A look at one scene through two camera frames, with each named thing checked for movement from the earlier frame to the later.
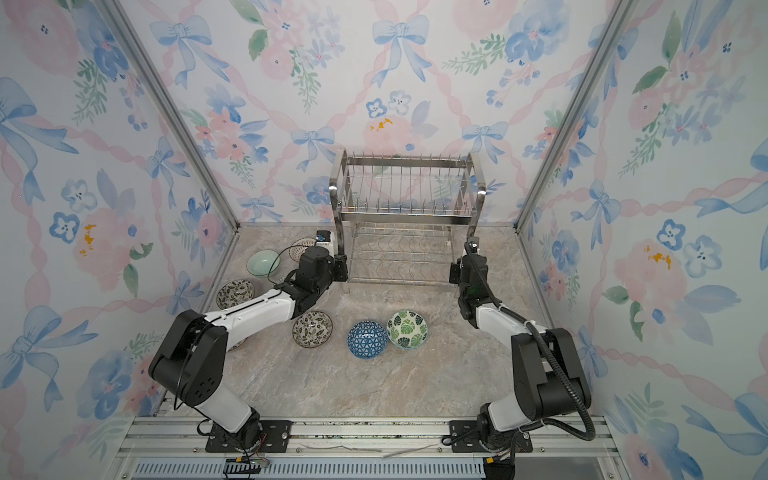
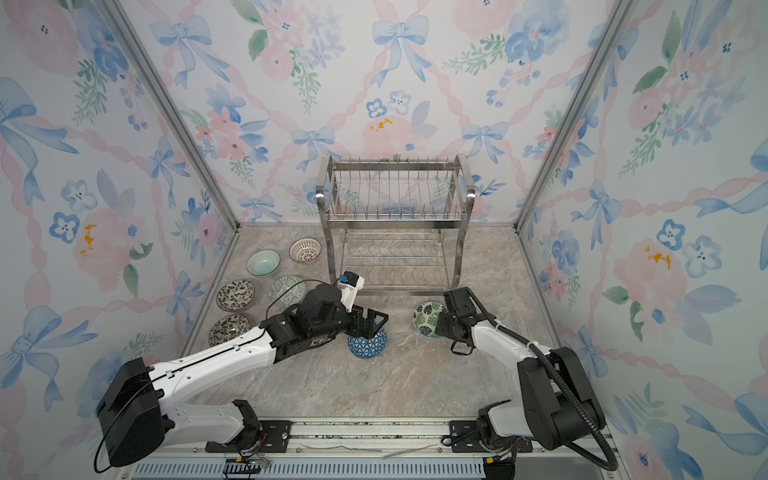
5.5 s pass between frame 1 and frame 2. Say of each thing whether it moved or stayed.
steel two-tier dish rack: moved
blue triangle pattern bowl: stayed
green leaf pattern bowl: moved
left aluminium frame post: stayed
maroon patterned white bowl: stayed
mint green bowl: stayed
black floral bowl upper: stayed
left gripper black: moved
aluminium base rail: stayed
